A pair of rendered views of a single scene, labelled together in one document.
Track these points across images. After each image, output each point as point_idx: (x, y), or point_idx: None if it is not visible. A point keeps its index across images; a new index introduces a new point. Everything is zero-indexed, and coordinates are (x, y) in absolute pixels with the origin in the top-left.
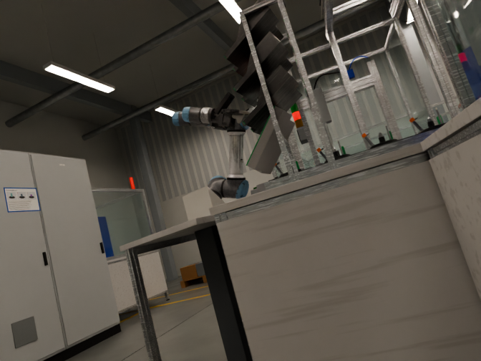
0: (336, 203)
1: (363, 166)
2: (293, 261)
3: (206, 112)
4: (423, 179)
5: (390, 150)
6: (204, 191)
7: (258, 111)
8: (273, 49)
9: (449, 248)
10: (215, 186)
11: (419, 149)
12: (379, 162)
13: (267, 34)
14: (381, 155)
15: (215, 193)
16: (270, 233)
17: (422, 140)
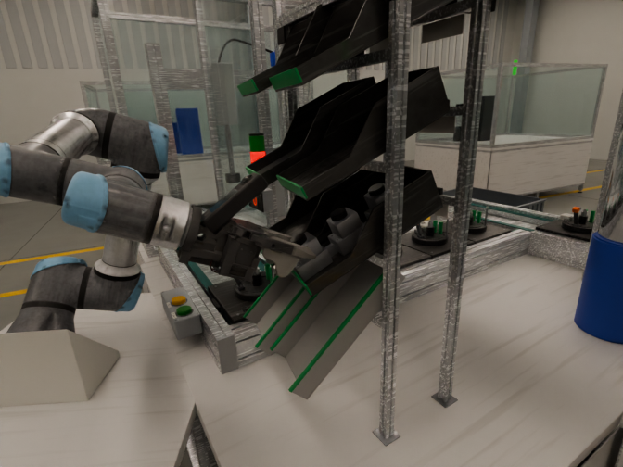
0: None
1: (574, 466)
2: None
3: (182, 225)
4: (601, 460)
5: (414, 281)
6: (54, 340)
7: (350, 268)
8: (429, 123)
9: None
10: (63, 291)
11: (616, 422)
12: (587, 454)
13: (430, 73)
14: (592, 442)
15: (84, 337)
16: None
17: (444, 270)
